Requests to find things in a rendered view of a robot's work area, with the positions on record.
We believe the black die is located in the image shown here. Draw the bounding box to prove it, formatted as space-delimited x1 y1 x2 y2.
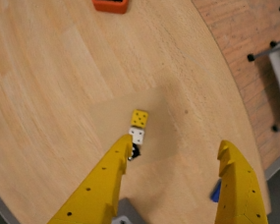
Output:
128 143 141 162

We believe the yellow die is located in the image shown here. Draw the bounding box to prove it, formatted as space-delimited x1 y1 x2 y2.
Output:
132 110 149 128

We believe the white die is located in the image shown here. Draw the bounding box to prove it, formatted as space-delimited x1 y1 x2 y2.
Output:
130 127 145 144

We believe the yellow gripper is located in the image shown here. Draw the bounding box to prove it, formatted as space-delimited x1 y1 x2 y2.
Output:
46 134 268 224

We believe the small blue rounded block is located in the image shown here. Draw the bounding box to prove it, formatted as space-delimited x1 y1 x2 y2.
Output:
210 179 221 202

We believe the tan flat mat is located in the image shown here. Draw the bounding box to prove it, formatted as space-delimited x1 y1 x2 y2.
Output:
89 86 180 171

